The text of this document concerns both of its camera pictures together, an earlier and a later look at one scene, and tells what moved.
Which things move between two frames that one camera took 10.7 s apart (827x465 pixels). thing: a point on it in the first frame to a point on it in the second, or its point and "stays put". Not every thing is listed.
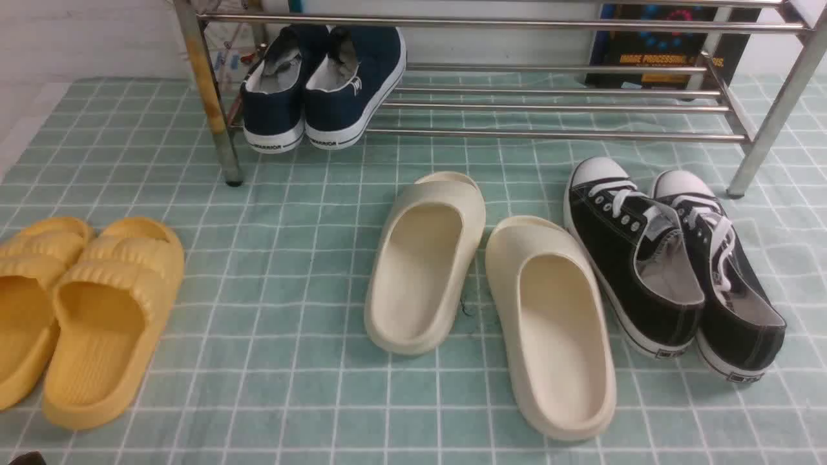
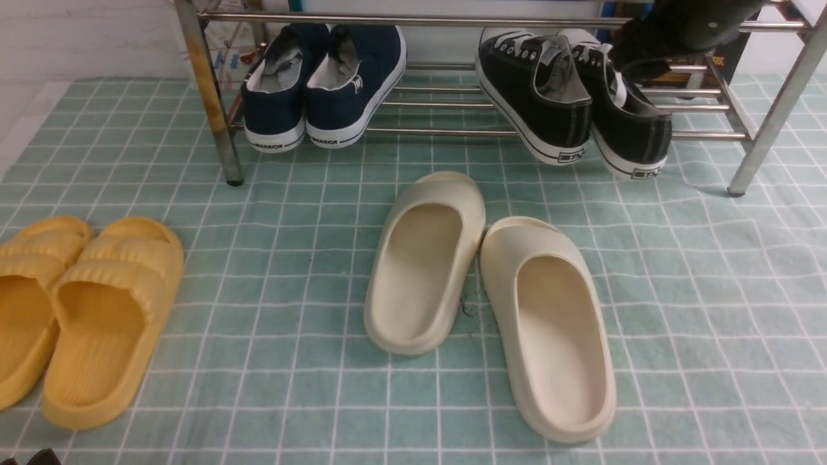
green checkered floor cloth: (263, 357) stays put
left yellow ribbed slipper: (34, 258) stays put
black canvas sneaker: (638, 248) to (533, 84)
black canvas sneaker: (742, 329) to (631, 134)
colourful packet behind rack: (232, 46) stays put
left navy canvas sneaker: (273, 92) stays put
